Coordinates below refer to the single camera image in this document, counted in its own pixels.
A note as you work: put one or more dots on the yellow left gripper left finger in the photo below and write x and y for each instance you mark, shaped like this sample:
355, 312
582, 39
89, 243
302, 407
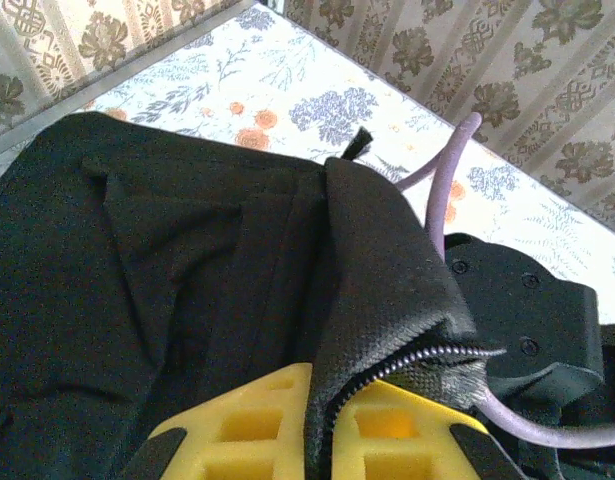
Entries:
267, 395

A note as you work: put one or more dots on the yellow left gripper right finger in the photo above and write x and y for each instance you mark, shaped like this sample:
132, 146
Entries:
422, 450

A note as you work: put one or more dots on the floral table cover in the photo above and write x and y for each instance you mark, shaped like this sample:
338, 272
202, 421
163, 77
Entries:
312, 60

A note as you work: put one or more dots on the black backpack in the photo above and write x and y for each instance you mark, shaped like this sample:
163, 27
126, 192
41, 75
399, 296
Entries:
187, 275

